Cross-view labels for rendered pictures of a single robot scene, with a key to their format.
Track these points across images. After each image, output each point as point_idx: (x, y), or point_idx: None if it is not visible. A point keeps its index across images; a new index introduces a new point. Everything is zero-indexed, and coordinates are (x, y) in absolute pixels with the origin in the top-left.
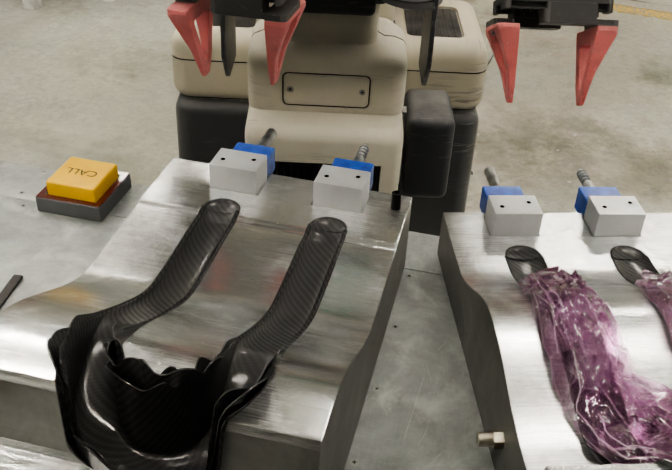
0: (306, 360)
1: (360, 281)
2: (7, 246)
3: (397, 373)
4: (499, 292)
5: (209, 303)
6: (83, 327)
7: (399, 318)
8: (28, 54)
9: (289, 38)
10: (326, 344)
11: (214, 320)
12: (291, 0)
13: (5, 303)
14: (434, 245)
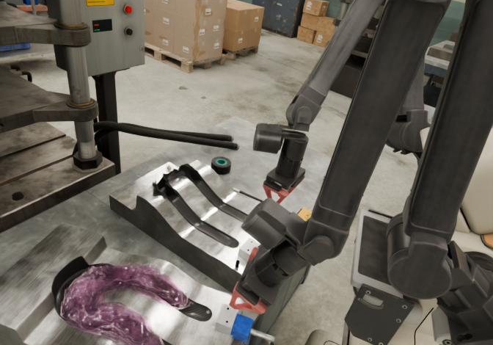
0: (163, 202)
1: (202, 241)
2: (282, 203)
3: (185, 269)
4: (177, 275)
5: (209, 208)
6: (196, 173)
7: (209, 282)
8: None
9: (277, 200)
10: (173, 216)
11: (196, 202)
12: (279, 188)
13: (255, 200)
14: (248, 315)
